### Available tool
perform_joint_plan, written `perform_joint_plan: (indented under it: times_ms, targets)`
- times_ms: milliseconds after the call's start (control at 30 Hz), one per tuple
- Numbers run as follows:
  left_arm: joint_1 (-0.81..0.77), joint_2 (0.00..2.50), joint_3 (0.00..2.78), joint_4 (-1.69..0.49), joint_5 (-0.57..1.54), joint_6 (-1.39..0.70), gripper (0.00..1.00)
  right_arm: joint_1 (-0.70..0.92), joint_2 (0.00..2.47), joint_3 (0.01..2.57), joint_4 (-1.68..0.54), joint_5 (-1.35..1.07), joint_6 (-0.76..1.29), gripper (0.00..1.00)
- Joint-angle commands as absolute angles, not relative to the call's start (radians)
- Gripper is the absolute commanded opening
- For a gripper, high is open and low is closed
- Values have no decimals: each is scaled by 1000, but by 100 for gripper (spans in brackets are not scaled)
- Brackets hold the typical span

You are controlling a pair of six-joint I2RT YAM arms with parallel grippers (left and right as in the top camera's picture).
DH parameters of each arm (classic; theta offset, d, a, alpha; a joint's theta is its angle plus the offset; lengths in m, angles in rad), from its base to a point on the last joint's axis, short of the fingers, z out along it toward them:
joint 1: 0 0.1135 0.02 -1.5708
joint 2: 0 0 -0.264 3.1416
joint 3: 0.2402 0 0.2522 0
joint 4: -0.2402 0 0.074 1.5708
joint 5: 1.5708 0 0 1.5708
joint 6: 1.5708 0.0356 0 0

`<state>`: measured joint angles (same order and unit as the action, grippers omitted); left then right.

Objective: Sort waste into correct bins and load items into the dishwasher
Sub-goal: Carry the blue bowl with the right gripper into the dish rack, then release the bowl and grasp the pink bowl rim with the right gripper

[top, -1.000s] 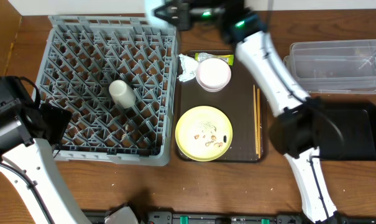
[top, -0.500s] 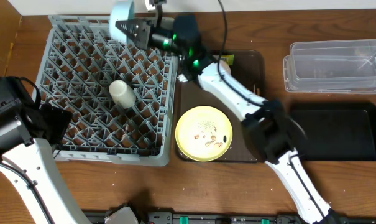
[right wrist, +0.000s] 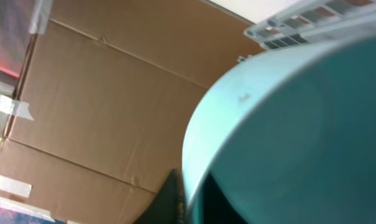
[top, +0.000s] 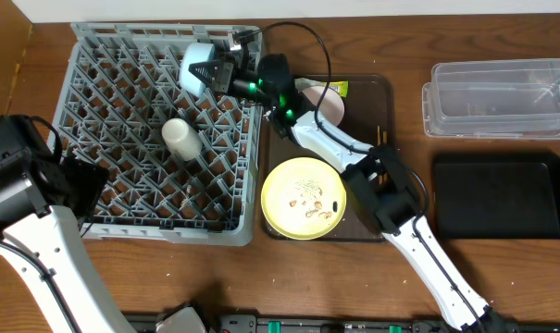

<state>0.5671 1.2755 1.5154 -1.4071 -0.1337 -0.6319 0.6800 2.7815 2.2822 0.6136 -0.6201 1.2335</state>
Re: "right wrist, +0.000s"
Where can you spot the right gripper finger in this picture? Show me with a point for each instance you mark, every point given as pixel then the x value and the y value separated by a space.
pixel 168 206

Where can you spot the light blue bowl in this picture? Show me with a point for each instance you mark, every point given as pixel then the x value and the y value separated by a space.
pixel 289 136

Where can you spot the brown cardboard box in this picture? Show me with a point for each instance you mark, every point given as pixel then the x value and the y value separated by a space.
pixel 111 86

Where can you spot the grey plastic dish rack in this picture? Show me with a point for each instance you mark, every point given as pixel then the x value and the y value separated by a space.
pixel 310 22

